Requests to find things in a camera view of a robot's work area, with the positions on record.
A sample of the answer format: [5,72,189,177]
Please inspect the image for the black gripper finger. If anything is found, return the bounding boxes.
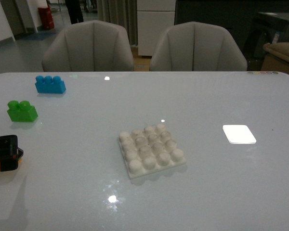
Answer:
[0,135,24,172]

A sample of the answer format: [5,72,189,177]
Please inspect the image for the white studded base plate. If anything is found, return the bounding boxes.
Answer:
[118,124,186,179]

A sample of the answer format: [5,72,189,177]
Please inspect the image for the green toy block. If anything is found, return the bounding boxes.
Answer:
[7,101,38,122]

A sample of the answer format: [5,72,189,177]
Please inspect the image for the blue toy block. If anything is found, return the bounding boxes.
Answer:
[35,76,66,94]

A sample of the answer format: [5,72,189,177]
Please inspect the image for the left beige chair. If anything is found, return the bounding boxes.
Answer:
[41,20,134,72]

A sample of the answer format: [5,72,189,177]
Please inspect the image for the beige chair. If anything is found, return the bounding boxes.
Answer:
[149,22,248,71]
[41,20,134,72]

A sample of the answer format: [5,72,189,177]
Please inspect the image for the person in dark trousers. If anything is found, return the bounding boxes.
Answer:
[65,0,84,24]

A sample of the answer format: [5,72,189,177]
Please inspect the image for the grey curtain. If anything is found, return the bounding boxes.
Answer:
[97,0,138,46]

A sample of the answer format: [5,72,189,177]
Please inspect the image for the white cabinet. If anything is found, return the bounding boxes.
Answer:
[137,0,176,56]

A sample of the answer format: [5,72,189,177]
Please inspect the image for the right beige chair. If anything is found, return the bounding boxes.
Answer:
[149,22,248,71]

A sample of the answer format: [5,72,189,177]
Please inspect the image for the brown cardboard box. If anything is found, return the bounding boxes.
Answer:
[261,42,289,74]

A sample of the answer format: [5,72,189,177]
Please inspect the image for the dark desk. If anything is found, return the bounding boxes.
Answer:
[243,12,289,59]

